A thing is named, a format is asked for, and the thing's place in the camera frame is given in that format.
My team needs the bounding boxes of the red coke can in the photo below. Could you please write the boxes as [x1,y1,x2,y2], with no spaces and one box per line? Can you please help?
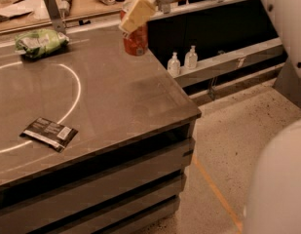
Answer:
[119,24,148,56]

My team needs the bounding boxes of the green jalapeno chip bag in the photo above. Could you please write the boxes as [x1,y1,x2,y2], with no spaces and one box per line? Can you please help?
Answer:
[15,28,69,59]

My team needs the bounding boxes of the clear sanitizer bottle right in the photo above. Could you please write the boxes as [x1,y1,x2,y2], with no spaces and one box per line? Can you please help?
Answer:
[184,46,198,69]

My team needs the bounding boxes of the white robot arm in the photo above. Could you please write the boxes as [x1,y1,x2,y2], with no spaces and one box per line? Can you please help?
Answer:
[135,68,301,234]

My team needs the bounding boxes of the grey drawer cabinet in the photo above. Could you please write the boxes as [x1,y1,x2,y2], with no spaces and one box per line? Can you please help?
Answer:
[0,123,194,234]

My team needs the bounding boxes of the clear sanitizer bottle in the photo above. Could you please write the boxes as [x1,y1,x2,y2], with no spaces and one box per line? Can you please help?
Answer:
[184,46,198,69]
[168,52,180,76]

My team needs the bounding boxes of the white paper sheets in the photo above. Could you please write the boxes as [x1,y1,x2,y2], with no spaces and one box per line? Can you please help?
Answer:
[0,0,50,20]

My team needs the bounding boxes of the grey metal bracket post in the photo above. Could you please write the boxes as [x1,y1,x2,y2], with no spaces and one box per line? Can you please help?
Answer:
[44,0,66,34]

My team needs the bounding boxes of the clear sanitizer bottle left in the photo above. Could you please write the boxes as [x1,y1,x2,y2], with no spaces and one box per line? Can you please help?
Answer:
[168,52,180,76]

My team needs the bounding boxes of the black snack packet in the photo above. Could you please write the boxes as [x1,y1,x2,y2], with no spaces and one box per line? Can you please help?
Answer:
[20,117,78,152]

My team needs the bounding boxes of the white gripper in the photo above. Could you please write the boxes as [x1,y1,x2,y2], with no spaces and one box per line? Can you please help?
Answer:
[119,0,173,34]

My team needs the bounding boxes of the caulk tube on desk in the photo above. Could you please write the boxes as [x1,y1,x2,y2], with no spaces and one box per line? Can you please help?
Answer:
[58,0,72,18]

